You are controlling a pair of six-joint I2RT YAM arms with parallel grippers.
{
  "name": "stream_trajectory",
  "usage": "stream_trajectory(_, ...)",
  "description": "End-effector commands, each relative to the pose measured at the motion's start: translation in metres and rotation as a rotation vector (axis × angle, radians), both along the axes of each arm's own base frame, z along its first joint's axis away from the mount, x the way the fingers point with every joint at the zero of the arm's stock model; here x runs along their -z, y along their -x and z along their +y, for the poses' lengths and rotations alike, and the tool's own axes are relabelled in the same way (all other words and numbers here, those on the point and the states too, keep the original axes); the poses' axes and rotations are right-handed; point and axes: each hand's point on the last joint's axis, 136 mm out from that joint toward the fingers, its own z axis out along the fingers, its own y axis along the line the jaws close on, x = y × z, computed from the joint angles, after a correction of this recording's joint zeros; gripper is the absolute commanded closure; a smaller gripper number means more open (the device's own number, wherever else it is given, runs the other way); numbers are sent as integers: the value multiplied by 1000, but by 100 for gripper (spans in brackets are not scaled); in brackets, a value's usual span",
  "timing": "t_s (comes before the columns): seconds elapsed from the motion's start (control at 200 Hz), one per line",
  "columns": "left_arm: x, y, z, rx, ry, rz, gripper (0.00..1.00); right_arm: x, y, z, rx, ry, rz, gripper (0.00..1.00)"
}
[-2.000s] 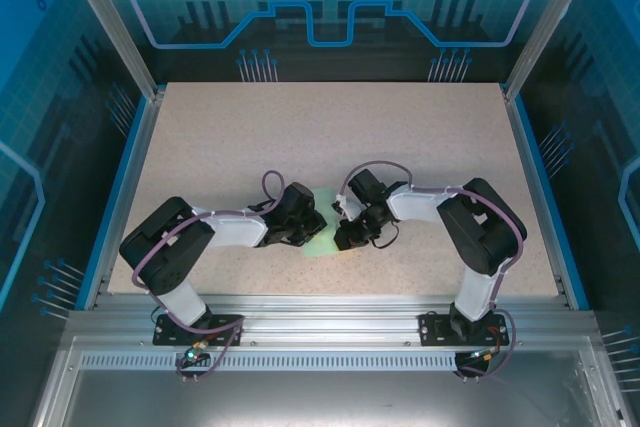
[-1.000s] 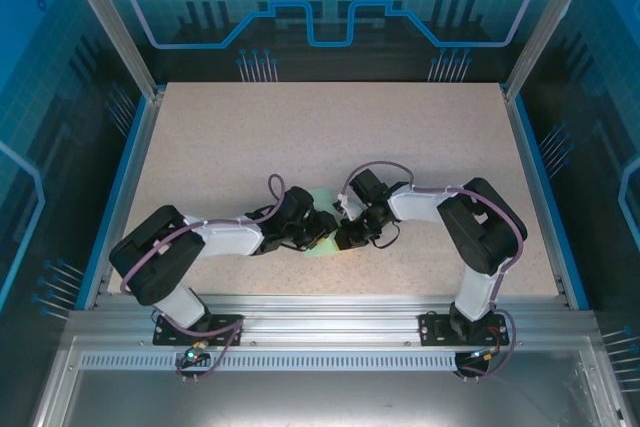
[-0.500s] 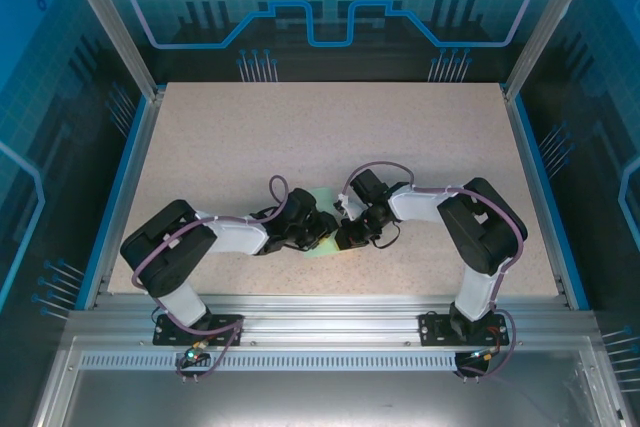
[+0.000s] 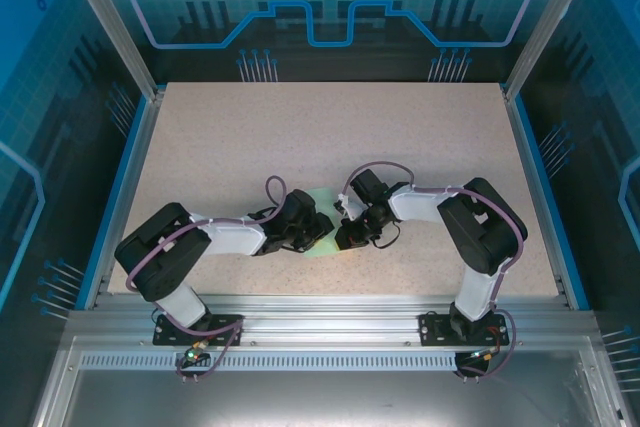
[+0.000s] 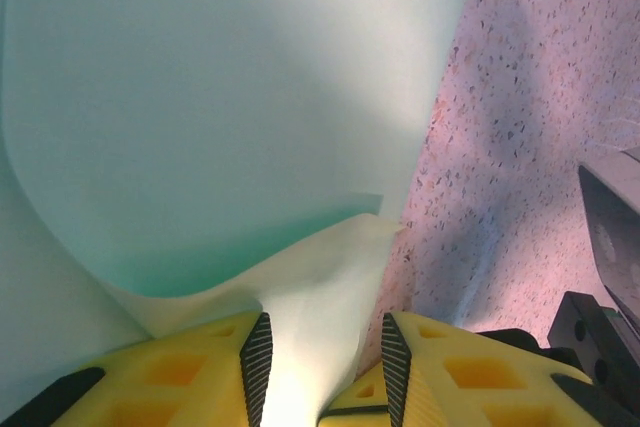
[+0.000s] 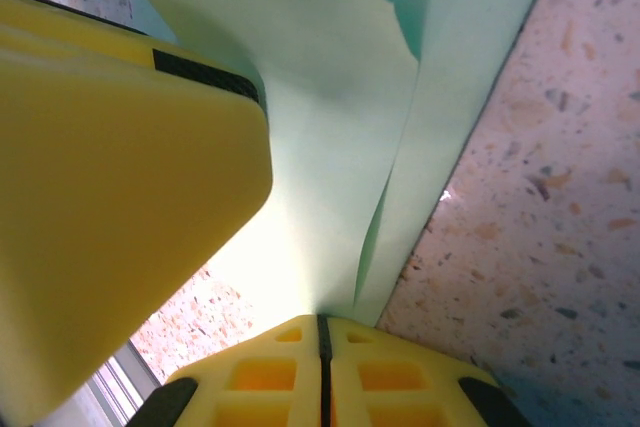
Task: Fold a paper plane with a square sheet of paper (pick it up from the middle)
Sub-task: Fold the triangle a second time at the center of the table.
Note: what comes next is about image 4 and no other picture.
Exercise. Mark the light green cloth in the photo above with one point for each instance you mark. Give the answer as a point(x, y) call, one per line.
point(322, 195)

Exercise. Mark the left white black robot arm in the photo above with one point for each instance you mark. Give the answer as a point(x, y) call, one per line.
point(230, 242)

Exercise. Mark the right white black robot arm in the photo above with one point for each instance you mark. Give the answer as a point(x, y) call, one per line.
point(475, 292)

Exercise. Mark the metal tray panel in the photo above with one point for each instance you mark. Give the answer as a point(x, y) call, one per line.
point(320, 397)

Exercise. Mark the aluminium mounting rail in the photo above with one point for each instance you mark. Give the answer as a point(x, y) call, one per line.
point(325, 317)

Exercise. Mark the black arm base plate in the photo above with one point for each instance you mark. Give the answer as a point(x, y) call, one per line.
point(230, 334)
point(432, 329)

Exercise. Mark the aluminium and blue side rail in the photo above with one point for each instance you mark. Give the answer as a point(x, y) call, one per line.
point(133, 172)
point(534, 172)

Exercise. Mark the aluminium frame post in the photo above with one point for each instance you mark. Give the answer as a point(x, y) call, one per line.
point(549, 22)
point(116, 22)

